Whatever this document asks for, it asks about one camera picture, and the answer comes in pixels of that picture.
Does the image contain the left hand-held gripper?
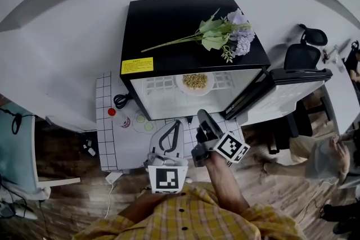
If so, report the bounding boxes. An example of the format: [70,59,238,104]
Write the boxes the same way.
[143,120,189,194]

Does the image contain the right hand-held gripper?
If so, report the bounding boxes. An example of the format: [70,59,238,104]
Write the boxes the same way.
[191,108,251,169]

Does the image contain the food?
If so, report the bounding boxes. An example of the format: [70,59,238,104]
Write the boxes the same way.
[175,73,215,97]

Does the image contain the black mini fridge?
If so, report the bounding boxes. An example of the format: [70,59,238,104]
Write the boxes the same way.
[120,0,334,126]

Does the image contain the person's left forearm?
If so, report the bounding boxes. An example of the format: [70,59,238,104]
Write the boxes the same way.
[118,191,167,224]

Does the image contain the person's right forearm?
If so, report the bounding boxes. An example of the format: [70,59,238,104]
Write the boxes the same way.
[205,151,251,216]

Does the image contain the red-capped plastic bottle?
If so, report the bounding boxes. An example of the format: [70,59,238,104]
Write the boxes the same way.
[107,108,132,129]

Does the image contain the white grid tablecloth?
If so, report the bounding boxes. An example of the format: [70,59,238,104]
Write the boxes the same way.
[95,71,246,173]

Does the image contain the white power strip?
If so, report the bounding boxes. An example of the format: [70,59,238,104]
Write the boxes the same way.
[106,171,124,185]

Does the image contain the yellow plaid shirt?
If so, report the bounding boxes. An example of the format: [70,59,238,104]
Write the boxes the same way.
[81,181,304,240]

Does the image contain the purple artificial flower bouquet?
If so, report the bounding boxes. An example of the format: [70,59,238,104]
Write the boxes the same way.
[140,7,255,64]

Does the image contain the black office chair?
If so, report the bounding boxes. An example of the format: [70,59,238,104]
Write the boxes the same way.
[267,24,329,155]

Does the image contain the white desk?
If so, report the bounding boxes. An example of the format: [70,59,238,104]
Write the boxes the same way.
[317,36,360,135]

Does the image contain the small metal parts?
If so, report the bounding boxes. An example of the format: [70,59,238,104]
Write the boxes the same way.
[322,38,352,65]

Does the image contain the light blue desk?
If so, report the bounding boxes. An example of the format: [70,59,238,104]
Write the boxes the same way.
[0,101,82,202]

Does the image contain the white wire shelf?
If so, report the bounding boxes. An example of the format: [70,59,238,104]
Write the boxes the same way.
[145,73,234,93]

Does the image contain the coiled black cable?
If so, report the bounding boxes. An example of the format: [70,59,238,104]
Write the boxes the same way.
[113,92,133,110]

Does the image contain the black long-handled dustpan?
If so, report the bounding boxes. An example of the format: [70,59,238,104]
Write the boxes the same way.
[81,132,98,160]

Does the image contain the white power cable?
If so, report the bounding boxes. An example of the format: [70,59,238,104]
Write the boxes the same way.
[103,184,116,219]

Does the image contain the black cable loop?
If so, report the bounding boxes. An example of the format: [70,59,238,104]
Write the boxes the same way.
[0,107,37,135]

